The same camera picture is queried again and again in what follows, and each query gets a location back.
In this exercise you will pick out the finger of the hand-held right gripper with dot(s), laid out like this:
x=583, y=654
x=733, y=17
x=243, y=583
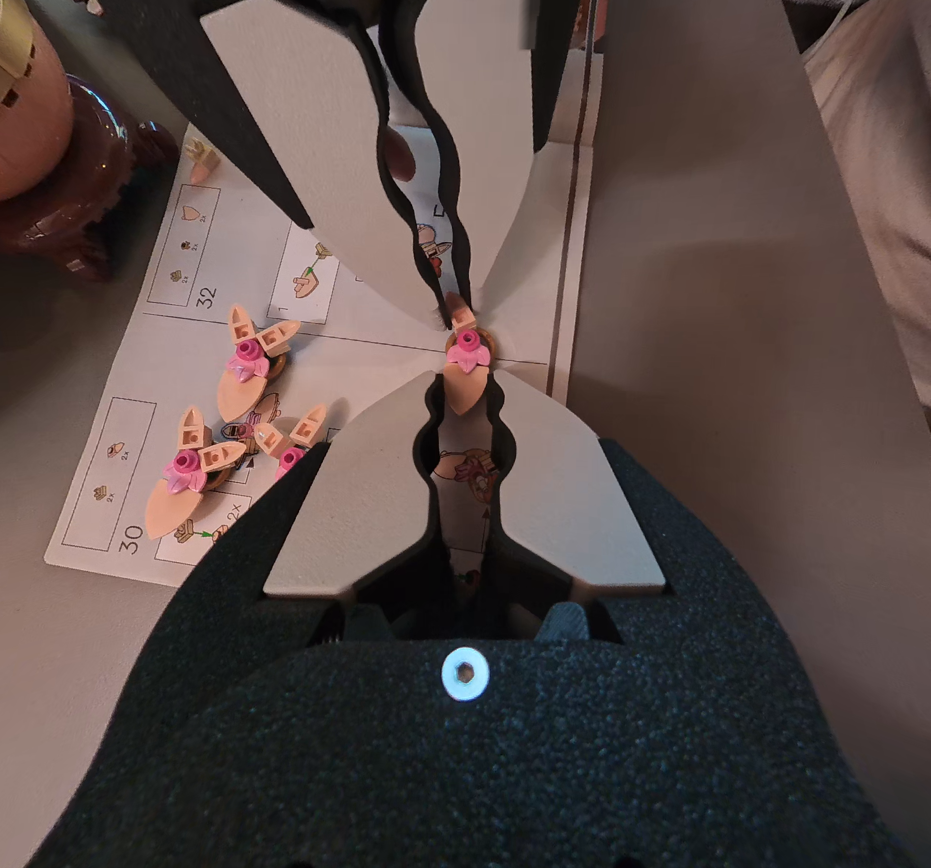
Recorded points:
x=487, y=119
x=305, y=119

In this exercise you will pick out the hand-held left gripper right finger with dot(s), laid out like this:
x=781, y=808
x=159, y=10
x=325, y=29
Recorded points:
x=567, y=511

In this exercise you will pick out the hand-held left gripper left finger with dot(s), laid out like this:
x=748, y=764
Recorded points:
x=342, y=504

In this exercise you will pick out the pink and tan brick flower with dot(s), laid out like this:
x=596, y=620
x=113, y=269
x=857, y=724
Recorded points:
x=251, y=377
x=185, y=482
x=467, y=373
x=291, y=442

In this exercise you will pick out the small tan petal brick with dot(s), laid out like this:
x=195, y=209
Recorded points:
x=460, y=314

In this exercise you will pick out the grey desk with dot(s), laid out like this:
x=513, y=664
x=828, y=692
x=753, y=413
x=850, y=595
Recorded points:
x=691, y=300

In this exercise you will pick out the person's right hand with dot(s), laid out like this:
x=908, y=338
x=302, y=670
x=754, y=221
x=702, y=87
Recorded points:
x=401, y=155

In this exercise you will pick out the small tan brick piece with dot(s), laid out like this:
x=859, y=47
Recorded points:
x=203, y=170

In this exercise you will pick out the small cream pronged brick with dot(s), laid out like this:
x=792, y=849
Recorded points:
x=195, y=149

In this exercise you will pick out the white instruction booklet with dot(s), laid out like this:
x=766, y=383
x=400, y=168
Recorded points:
x=349, y=341

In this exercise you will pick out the brick cactus plant with pot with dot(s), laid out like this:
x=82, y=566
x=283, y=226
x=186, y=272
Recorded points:
x=43, y=133

